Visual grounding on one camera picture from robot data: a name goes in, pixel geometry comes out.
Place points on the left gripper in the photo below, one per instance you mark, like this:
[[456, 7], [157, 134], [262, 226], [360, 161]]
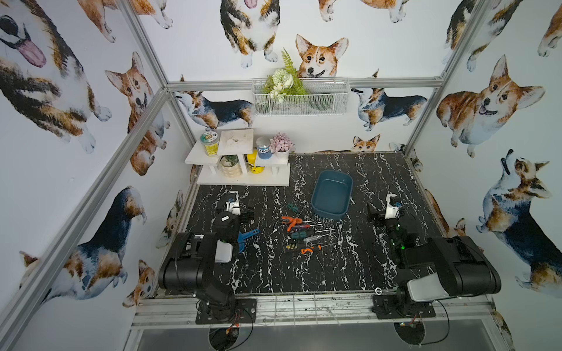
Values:
[[241, 213]]

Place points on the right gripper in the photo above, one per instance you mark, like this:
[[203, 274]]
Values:
[[381, 217]]

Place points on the orange short screwdriver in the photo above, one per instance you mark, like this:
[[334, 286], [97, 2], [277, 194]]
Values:
[[292, 222]]

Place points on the green small screwdriver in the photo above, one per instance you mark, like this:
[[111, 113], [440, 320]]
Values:
[[297, 210]]

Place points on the clear handle screwdriver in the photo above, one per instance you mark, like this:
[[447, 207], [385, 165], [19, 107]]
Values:
[[315, 238]]

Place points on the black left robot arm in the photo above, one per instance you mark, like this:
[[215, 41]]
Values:
[[189, 267]]

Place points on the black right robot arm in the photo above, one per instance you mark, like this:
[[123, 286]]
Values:
[[460, 269]]

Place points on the teal plastic storage box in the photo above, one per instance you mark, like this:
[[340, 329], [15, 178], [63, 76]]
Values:
[[332, 195]]

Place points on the blue dustpan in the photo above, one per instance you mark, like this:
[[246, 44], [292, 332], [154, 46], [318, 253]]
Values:
[[242, 237]]

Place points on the white tiered shelf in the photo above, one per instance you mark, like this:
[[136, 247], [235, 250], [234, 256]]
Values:
[[238, 142]]

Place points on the cream bumpy cup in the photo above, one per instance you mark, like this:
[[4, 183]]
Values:
[[230, 166]]

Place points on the yellow can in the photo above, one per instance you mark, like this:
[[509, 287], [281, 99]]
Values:
[[251, 162]]

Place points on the blue white can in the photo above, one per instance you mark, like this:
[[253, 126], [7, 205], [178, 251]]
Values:
[[263, 146]]

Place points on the pink flowers white pot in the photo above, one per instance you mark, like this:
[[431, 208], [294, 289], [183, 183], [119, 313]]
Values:
[[281, 145]]

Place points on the green lid yellow jar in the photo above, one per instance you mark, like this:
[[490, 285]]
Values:
[[210, 141]]

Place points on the artificial green white flowers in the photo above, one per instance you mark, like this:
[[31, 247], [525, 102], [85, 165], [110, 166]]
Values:
[[284, 82]]

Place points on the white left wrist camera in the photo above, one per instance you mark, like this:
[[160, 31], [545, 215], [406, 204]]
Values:
[[232, 203]]

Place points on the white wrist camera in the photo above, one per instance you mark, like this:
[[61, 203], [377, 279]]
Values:
[[393, 206], [232, 203]]

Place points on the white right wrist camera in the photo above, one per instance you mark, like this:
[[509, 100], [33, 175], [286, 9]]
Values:
[[393, 206]]

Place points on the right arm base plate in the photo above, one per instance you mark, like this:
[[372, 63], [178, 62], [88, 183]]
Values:
[[387, 307]]

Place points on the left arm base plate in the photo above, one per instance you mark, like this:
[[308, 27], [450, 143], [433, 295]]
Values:
[[241, 310]]

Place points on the white wire wall basket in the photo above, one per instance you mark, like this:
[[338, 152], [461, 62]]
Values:
[[326, 96]]

